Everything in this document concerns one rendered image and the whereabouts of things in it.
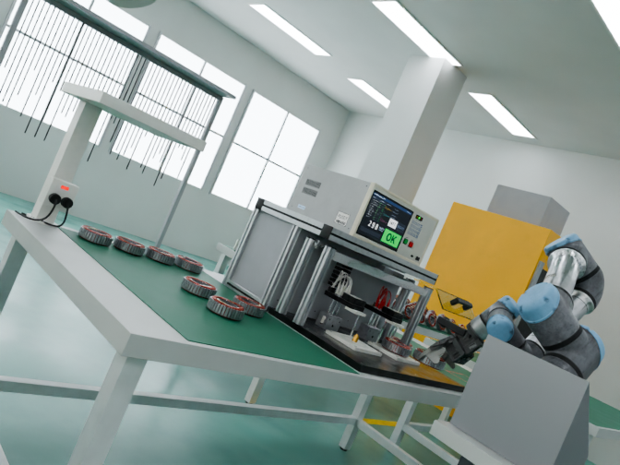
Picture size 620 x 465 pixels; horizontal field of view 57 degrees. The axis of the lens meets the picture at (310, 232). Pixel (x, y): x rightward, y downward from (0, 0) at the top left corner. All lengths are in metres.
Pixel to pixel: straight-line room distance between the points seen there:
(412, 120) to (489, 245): 1.54
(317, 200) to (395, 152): 4.07
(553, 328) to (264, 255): 1.03
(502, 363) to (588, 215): 6.13
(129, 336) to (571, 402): 1.02
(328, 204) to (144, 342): 1.13
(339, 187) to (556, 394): 1.06
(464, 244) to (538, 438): 4.55
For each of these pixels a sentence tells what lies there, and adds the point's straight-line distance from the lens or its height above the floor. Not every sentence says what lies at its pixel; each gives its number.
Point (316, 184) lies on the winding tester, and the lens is 2.25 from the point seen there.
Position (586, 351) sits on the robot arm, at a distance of 1.72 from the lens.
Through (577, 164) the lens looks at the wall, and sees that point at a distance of 7.96.
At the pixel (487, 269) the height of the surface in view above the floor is 1.40.
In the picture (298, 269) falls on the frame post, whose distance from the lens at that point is 2.00.
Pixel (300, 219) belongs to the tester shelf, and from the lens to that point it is 2.04.
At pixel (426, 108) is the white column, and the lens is 6.31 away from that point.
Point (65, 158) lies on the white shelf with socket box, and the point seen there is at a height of 0.97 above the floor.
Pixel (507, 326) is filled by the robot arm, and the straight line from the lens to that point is 1.80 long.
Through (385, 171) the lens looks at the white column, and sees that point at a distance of 6.23.
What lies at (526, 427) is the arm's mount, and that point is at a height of 0.84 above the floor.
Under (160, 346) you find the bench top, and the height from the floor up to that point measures 0.73.
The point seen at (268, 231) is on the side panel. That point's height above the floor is 1.01.
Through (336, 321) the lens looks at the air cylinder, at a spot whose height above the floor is 0.81.
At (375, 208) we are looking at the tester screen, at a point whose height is 1.24.
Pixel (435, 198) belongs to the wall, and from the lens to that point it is 8.70.
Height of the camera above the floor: 1.08
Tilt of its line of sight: level
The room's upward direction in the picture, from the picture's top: 23 degrees clockwise
